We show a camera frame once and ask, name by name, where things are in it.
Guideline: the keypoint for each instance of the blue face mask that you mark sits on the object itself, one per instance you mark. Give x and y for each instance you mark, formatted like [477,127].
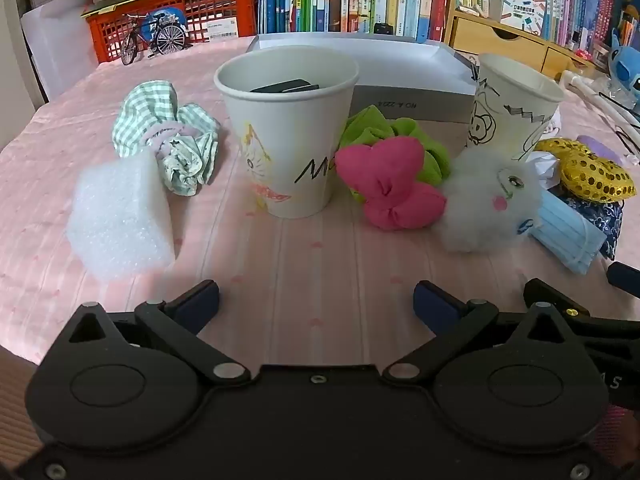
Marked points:
[565,230]

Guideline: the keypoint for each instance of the paper cup with mouse drawing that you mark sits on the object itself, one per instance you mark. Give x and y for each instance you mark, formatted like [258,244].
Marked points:
[520,110]

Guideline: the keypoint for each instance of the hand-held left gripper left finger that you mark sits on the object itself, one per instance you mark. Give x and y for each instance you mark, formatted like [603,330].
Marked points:
[200,305]

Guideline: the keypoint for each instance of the lime green scrunchie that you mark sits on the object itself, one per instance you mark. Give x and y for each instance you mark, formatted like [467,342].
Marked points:
[370,130]

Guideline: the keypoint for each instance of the white fluffy plush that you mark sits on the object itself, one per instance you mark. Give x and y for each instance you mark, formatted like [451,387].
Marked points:
[475,220]

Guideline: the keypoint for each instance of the white plastic tube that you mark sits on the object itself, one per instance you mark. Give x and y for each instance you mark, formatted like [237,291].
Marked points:
[590,91]

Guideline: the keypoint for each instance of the white cloth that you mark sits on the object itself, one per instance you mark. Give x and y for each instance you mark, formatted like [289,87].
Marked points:
[542,165]

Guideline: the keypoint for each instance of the blue cartoon plush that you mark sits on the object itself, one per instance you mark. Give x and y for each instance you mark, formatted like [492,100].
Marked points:
[625,67]

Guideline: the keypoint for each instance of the green checked scrunchie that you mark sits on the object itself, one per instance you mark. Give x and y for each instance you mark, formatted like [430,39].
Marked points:
[145,110]

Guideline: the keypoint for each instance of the grey cardboard box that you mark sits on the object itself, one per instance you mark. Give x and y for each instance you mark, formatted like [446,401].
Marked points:
[400,75]

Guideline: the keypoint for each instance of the paper cup with cat drawing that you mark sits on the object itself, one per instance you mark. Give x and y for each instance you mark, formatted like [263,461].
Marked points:
[300,135]

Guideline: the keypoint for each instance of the white printed card box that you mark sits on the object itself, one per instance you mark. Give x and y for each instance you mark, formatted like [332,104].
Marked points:
[517,2]

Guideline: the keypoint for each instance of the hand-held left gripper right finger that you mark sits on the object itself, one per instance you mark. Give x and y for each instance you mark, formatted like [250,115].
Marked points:
[435,307]

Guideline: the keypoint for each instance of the wooden desk organizer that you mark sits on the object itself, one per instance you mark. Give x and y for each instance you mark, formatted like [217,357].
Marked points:
[500,35]

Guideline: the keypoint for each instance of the black rectangular object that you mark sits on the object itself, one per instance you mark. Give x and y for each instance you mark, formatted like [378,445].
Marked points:
[287,86]

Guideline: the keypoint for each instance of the blue brocade pouch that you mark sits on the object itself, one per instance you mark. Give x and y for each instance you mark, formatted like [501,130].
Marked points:
[605,220]

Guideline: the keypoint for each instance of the red plastic crate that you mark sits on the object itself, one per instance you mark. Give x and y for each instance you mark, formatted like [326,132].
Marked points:
[210,5]

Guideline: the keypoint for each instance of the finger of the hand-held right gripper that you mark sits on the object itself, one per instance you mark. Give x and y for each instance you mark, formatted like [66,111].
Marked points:
[555,300]
[624,276]

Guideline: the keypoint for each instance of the blue round hand fan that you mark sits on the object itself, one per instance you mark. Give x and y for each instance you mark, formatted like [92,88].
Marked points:
[160,16]

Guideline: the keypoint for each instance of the purple plush toy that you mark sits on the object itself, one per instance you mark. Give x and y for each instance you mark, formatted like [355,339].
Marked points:
[602,149]

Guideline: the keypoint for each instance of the row of small paperback books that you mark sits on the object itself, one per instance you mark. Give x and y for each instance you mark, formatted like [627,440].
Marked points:
[565,5]

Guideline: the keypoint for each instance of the pink tablecloth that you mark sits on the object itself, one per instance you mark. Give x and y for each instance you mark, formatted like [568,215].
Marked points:
[310,270]

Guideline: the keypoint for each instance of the miniature black bicycle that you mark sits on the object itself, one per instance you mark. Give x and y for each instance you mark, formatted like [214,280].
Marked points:
[170,40]

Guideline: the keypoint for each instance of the small white wrapped pieces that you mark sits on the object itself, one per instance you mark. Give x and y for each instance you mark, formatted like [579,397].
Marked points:
[472,10]

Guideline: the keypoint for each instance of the white foam block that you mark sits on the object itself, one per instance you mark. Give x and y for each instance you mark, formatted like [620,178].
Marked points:
[120,220]

